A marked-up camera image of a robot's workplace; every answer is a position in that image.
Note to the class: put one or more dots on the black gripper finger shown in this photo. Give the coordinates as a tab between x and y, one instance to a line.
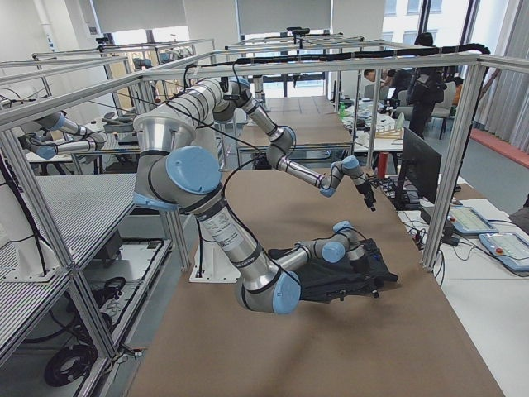
370	203

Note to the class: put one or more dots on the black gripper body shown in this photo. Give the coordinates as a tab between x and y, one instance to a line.
358	265
366	193

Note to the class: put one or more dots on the black t-shirt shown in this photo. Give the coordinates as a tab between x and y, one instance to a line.
322	281

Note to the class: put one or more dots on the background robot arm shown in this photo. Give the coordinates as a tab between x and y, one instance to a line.
59	135

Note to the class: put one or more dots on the black computer monitor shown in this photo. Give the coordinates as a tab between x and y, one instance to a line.
419	173

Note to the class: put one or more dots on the blue teach pendant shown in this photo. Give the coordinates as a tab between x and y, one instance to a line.
509	248
468	222

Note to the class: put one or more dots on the standing person in black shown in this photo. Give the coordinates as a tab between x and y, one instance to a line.
426	89

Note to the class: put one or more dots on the grey striped work table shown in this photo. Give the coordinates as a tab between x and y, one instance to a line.
87	208

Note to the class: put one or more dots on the aluminium cage frame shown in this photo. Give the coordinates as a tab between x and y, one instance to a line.
217	99

